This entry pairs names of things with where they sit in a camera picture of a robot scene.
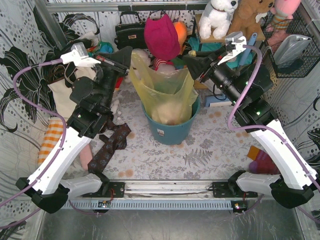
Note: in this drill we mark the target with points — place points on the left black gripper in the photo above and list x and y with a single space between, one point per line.
113 64

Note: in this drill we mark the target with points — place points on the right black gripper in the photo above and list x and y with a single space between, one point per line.
207 71

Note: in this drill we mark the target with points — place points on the yellow trash bag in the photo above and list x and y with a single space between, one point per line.
167 98

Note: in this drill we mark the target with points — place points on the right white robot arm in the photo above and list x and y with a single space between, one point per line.
296 181

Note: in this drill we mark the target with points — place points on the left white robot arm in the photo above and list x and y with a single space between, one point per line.
92 115

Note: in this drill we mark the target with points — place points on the cream tote bag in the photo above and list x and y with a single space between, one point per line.
61 93

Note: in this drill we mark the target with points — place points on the teal trash bin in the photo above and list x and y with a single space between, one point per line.
172 134

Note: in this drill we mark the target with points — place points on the black leather handbag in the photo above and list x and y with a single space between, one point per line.
130 35

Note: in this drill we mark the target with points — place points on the white fluffy plush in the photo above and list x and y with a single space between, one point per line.
142 53

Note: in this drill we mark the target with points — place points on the black round hat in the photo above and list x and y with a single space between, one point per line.
86 42

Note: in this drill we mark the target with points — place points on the pink white plush doll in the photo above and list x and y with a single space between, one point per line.
163 66

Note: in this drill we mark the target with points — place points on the orange plush toy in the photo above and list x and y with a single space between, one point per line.
181 31

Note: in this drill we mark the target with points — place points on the magenta knit hat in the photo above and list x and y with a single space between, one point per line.
161 38

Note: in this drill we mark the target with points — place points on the white plush dog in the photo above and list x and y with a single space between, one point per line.
216 18

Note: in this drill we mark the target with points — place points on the brown teddy bear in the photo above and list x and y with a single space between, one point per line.
244 17

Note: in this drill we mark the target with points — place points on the dark patterned necktie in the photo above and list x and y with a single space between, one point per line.
114 138

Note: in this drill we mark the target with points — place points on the silver foil pouch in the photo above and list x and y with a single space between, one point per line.
291 48

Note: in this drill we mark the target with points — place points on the orange checked towel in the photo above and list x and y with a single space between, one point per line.
52 135

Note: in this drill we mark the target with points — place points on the pink plush toy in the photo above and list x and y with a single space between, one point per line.
282 11

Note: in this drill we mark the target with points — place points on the pink cloth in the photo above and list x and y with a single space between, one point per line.
85 156

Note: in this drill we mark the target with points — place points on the purple orange sock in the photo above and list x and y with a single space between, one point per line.
261 162

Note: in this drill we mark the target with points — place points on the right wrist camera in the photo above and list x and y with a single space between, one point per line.
234 45

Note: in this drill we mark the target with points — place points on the black wire basket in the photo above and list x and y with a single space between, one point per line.
300 67

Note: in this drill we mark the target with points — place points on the metal base rail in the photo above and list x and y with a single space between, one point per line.
165 195

